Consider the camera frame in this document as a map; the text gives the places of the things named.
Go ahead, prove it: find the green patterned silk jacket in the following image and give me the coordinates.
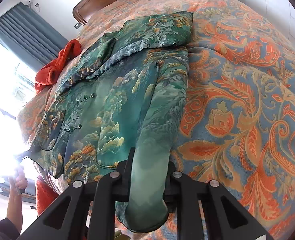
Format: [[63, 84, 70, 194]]
[[30, 11, 193, 233]]

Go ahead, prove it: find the person's left forearm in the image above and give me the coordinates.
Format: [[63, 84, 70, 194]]
[[6, 189, 23, 233]]

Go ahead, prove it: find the red clothing on person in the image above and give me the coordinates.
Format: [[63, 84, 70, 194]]
[[35, 175, 59, 215]]

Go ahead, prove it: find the person's left hand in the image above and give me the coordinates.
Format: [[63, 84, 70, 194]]
[[8, 166, 28, 195]]

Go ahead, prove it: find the red knitted garment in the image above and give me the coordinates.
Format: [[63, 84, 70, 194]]
[[34, 39, 82, 94]]

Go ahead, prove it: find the orange floral bed quilt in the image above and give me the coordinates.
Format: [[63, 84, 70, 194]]
[[18, 0, 295, 239]]

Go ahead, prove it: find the blue-grey curtain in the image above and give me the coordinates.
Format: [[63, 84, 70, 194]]
[[0, 3, 68, 72]]

